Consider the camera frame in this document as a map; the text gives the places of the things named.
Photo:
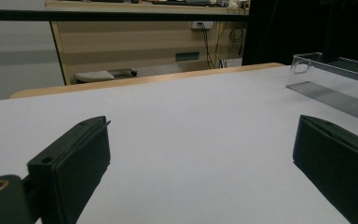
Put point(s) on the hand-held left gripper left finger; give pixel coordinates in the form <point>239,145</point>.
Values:
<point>71,168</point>

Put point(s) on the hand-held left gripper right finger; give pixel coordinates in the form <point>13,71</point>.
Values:
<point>338,161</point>

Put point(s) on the clear plastic box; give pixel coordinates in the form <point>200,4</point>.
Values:
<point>332,93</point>

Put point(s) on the grey chair base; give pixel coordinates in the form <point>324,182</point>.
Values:
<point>99,75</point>

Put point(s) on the wooden table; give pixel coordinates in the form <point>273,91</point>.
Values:
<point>136,81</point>

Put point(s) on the white table cover sheet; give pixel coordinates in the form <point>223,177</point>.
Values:
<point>199,130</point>

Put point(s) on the light wooden desk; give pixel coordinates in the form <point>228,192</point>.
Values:
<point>130,43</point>

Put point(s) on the black curtain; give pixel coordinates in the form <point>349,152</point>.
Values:
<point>292,28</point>

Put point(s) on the black horizontal frame bar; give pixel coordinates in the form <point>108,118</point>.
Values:
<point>105,15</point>

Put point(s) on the white wall socket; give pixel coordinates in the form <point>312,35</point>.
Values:
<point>202,25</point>

